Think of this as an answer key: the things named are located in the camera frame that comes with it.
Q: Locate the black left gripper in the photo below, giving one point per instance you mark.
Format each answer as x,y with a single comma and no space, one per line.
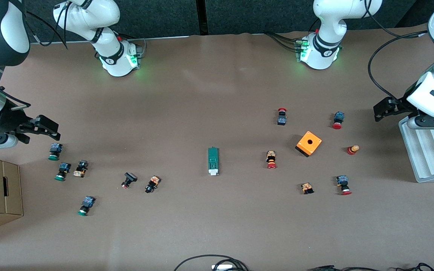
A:
398,105

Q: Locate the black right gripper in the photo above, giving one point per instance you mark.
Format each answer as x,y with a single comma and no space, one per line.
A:
6,121

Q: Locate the green load switch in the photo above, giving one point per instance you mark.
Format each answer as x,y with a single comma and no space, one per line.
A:
213,160

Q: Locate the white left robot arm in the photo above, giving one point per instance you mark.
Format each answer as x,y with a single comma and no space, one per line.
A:
326,22

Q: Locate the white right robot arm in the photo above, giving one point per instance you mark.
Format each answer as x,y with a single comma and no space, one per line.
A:
104,37

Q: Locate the green mushroom push button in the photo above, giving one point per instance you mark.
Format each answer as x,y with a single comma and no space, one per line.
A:
86,205
55,150
63,170

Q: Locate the red mushroom button blue block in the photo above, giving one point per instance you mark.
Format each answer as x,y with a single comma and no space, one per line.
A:
343,184
338,119

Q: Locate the red emergency stop head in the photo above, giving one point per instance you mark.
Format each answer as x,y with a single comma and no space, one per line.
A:
352,149

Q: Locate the grey ribbed tray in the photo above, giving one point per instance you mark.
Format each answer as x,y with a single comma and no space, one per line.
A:
428,158

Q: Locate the black square button red terminals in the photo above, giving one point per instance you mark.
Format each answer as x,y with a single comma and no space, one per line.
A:
129,179

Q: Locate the red button black block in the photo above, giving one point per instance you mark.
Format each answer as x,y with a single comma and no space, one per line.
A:
281,117

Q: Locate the small orange contact block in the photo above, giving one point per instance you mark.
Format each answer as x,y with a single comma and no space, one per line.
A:
307,188

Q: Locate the red yellow emergency stop button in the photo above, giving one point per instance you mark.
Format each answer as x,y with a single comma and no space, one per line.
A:
271,159

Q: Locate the brown table cover sheet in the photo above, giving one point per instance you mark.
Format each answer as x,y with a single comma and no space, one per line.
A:
217,226

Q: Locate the beige black switch block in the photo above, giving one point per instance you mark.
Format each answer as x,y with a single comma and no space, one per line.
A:
80,168

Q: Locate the orange button enclosure box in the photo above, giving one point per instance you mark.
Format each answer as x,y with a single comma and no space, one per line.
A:
309,143

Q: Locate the black selector switch orange block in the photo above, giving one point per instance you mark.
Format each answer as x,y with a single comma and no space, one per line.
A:
152,184

